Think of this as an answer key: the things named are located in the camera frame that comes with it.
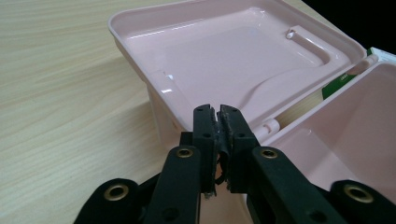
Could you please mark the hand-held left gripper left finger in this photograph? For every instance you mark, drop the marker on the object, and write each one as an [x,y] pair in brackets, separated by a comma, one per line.
[205,140]

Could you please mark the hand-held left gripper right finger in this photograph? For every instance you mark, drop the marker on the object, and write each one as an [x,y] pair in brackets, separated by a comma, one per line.
[238,137]

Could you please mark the white green medicine box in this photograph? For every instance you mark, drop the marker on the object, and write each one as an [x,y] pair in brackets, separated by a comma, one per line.
[334,88]

